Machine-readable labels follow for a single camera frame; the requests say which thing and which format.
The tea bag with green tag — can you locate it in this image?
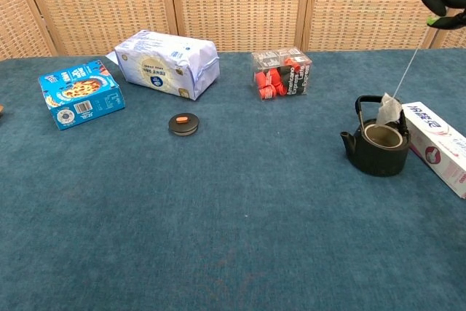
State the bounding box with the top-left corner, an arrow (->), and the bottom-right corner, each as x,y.
375,15 -> 441,128

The black cast iron teapot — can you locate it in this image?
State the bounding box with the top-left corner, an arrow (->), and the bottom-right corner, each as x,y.
340,95 -> 411,178

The black round disc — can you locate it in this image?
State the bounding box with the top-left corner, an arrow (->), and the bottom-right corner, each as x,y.
167,113 -> 201,137

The white and pink toothpaste box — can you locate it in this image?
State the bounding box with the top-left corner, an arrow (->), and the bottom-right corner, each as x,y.
400,101 -> 466,200

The wicker folding screen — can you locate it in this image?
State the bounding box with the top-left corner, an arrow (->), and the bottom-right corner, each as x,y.
0,0 -> 466,60

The white and purple paper package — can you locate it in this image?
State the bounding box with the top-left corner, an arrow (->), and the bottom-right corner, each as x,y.
105,29 -> 221,101

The blue table cloth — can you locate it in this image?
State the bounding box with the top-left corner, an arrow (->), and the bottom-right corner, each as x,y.
0,47 -> 466,311

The blue cookie box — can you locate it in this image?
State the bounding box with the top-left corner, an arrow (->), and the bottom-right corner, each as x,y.
38,62 -> 126,131

